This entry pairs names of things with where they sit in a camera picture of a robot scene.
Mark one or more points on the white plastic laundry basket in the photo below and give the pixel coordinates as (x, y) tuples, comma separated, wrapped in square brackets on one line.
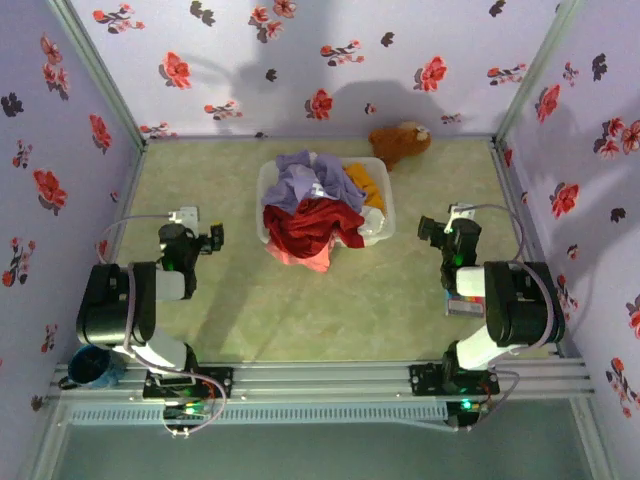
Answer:
[(387, 220)]

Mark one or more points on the purple t-shirt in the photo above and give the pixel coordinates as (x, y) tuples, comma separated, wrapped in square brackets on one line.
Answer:
[(320, 182)]

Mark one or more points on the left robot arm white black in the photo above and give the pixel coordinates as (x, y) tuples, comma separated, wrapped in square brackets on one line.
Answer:
[(115, 310)]

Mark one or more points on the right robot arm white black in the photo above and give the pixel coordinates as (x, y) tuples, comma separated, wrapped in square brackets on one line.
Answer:
[(515, 305)]

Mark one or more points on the colourful sticky notes pack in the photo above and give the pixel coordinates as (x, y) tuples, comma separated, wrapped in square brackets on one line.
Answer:
[(465, 306)]

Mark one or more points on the orange t-shirt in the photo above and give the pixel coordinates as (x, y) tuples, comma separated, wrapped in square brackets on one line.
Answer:
[(367, 185)]

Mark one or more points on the brown plush toy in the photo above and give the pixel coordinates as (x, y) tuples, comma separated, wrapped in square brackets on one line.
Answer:
[(397, 142)]

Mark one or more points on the red t-shirt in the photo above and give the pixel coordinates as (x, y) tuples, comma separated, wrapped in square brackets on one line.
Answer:
[(310, 227)]

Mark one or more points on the blue mug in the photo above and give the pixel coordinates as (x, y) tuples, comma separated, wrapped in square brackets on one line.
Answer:
[(90, 365)]

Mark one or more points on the circuit board green light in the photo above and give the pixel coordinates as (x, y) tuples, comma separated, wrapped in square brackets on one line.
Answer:
[(467, 405), (187, 411)]

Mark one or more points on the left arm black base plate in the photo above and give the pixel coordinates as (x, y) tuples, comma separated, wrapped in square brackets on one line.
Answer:
[(220, 382)]

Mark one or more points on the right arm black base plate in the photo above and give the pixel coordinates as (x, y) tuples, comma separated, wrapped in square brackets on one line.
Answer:
[(422, 380)]

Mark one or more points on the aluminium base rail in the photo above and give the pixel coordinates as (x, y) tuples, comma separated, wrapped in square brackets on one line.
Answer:
[(325, 380)]

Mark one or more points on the aluminium corner post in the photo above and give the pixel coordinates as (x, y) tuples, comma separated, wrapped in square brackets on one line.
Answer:
[(536, 75), (102, 75)]

